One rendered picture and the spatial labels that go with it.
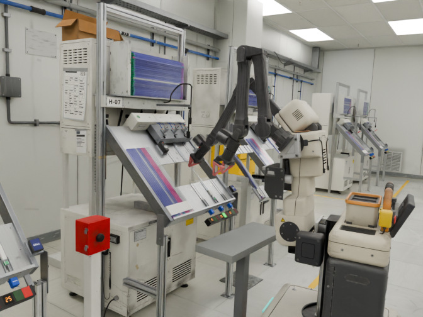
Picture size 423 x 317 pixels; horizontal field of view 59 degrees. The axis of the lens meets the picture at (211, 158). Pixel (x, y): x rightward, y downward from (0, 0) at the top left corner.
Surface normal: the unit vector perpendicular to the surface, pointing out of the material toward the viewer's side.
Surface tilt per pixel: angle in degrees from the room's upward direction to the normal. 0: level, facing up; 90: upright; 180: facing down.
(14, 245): 47
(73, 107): 95
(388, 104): 90
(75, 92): 90
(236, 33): 90
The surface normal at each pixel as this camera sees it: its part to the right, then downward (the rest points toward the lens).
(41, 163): 0.83, 0.10
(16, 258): 0.63, -0.61
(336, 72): -0.55, 0.08
